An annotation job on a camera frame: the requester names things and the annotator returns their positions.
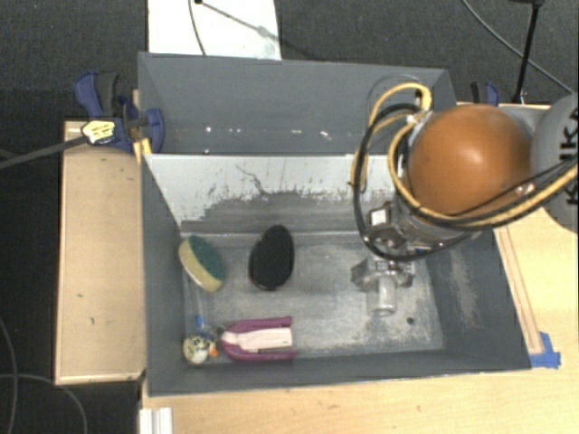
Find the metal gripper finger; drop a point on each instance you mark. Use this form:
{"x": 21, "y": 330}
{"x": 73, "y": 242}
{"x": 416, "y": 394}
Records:
{"x": 364, "y": 277}
{"x": 405, "y": 277}

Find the clear glass jar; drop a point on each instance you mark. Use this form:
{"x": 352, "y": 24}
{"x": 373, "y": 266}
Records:
{"x": 383, "y": 299}

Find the black oval object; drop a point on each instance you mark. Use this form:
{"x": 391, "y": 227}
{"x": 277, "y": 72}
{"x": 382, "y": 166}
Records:
{"x": 271, "y": 258}

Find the purple and white stapler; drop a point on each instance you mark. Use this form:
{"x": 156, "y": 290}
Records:
{"x": 258, "y": 339}

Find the grey metal bin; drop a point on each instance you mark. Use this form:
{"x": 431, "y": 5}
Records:
{"x": 316, "y": 106}

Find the green and yellow sponge wand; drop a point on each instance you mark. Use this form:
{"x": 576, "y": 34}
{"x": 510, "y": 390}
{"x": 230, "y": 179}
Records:
{"x": 203, "y": 260}

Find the white spotted toy animal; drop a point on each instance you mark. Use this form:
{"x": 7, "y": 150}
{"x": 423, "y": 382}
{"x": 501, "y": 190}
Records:
{"x": 195, "y": 348}

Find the pale wood board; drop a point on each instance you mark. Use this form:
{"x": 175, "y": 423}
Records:
{"x": 99, "y": 251}

